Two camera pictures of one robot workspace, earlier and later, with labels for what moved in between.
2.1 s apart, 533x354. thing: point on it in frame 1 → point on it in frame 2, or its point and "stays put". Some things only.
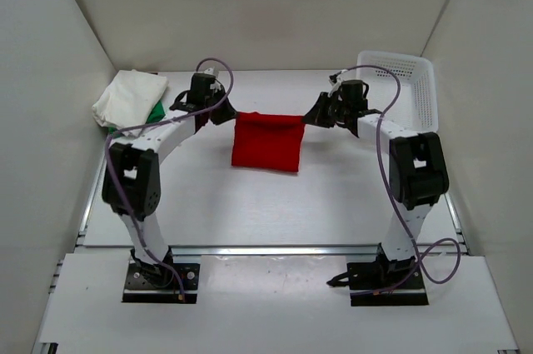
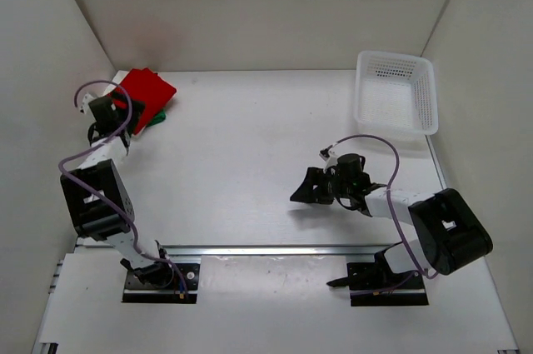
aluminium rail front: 275,250 stays put
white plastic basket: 415,107 stays put
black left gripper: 228,113 → 138,108
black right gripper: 318,117 → 307,192
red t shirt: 267,141 → 146,85
